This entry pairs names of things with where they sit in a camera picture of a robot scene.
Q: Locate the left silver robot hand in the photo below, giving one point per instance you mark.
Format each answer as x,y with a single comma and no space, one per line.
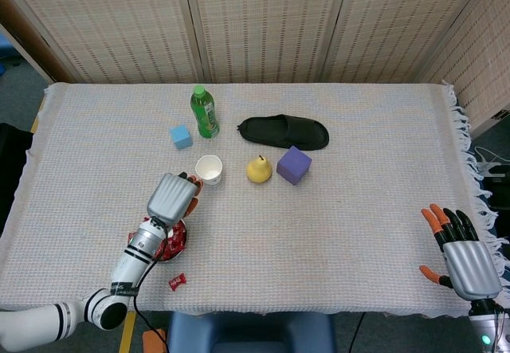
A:
169,199

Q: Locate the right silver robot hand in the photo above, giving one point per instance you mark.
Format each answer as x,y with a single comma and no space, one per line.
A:
472,269

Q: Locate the round metal plate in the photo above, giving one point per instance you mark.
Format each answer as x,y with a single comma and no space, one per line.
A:
178,256

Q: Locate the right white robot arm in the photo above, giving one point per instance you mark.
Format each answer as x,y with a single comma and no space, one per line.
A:
484,329

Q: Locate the white paper cup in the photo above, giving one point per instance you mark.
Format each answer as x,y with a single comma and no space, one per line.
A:
211,167

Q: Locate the light blue foam cube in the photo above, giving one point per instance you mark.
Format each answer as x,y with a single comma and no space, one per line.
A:
181,138

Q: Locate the black floor object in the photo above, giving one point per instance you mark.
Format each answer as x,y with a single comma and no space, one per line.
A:
500,193

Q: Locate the green drink bottle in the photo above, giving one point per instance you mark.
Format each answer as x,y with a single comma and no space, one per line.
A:
205,118

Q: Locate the yellow pear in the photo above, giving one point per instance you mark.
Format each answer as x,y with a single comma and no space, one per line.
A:
259,171

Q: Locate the black slipper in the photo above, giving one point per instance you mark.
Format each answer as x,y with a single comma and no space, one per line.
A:
279,130

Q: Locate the purple foam cube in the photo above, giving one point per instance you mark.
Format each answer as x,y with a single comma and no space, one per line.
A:
295,165

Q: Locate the orange block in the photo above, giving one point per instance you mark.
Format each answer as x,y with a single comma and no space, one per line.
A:
151,345

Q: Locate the woven fringed tablecloth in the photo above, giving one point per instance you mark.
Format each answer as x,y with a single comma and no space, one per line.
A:
318,229

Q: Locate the black box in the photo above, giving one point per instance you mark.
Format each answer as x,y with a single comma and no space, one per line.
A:
12,169

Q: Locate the woven folding screen panel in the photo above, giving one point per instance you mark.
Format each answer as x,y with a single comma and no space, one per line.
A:
271,22
478,50
398,22
119,22

